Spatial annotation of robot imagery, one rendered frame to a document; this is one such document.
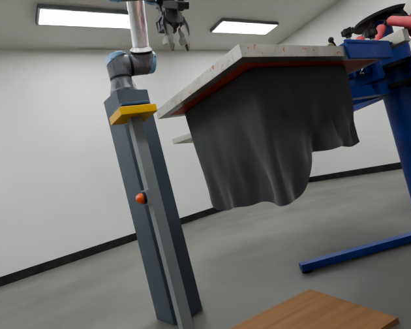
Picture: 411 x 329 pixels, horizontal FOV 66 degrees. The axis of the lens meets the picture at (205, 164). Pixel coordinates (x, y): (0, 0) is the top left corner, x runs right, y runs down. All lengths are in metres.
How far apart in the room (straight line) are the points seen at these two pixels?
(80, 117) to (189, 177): 1.96
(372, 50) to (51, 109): 4.29
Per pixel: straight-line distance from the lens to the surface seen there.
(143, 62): 1.81
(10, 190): 4.72
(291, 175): 1.02
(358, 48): 1.32
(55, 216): 4.73
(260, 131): 0.98
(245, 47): 0.91
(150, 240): 1.64
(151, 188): 1.08
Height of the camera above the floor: 0.67
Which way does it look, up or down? 2 degrees up
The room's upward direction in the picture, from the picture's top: 14 degrees counter-clockwise
